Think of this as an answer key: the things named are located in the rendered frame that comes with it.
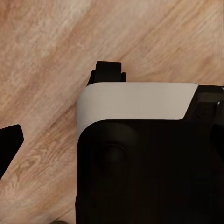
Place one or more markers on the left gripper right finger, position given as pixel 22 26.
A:
pixel 217 139

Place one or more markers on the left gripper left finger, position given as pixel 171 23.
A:
pixel 11 139

